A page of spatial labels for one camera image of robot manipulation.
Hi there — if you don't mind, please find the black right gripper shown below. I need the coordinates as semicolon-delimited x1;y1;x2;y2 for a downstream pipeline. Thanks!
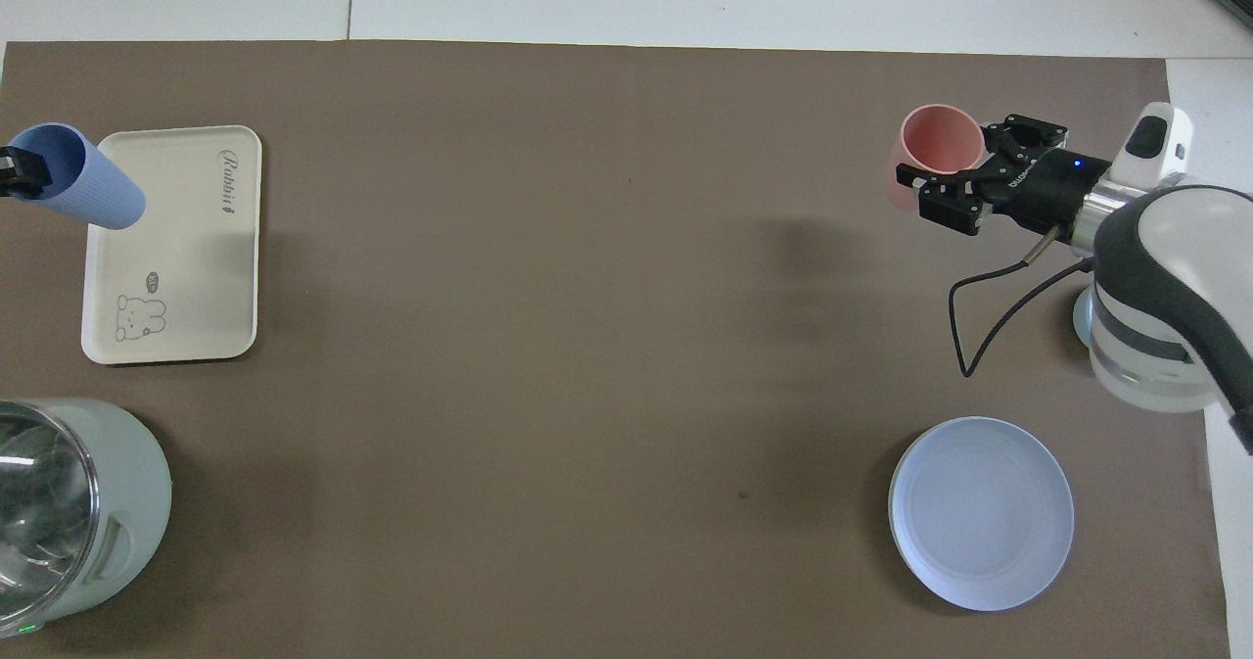
896;114;1113;237

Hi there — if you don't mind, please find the pink cup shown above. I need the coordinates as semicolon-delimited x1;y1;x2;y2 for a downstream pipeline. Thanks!
886;104;987;213

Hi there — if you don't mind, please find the blue ribbed cup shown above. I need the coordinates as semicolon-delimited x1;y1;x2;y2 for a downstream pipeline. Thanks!
8;122;148;230

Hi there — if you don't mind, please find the cream rabbit print tray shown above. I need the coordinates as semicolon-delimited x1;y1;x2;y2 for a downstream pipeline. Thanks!
80;125;263;365

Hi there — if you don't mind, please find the light blue bowl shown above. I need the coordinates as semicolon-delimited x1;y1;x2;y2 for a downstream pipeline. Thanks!
1072;292;1103;349

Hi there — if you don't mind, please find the glass pot lid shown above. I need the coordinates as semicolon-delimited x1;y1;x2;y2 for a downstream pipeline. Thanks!
0;404;101;623

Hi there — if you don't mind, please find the pale blue plate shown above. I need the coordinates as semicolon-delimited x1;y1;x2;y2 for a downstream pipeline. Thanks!
888;416;1075;612

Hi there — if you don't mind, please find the pale green cooking pot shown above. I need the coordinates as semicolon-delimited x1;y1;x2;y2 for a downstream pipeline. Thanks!
0;398;173;638

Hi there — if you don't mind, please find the brown table mat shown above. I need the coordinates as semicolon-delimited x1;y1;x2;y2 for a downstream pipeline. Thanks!
0;40;1232;659

